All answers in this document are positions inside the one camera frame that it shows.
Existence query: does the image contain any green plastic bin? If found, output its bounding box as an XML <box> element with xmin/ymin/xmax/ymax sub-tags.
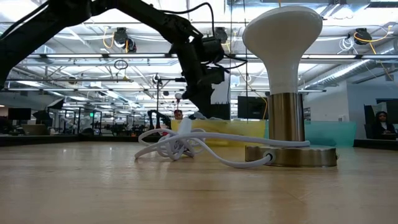
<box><xmin>264</xmin><ymin>120</ymin><xmax>358</xmax><ymax>148</ymax></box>

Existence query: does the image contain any yellow plastic bin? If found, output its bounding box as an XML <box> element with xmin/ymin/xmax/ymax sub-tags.
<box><xmin>170</xmin><ymin>119</ymin><xmax>267</xmax><ymax>147</ymax></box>

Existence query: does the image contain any black monitor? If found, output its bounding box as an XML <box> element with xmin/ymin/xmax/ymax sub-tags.
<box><xmin>7</xmin><ymin>107</ymin><xmax>32</xmax><ymax>121</ymax></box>
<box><xmin>238</xmin><ymin>95</ymin><xmax>269</xmax><ymax>120</ymax></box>

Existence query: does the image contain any white lamp cord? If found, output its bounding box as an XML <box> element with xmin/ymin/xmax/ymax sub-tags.
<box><xmin>134</xmin><ymin>117</ymin><xmax>312</xmax><ymax>169</ymax></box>

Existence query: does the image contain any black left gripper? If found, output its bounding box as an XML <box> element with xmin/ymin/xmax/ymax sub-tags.
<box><xmin>178</xmin><ymin>42</ymin><xmax>231</xmax><ymax>121</ymax></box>

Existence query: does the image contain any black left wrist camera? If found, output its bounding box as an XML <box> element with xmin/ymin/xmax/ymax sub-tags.
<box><xmin>198</xmin><ymin>35</ymin><xmax>226</xmax><ymax>85</ymax></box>

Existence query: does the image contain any white round puck device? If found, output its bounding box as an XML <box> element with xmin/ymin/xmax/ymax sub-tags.
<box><xmin>242</xmin><ymin>5</ymin><xmax>338</xmax><ymax>168</ymax></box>

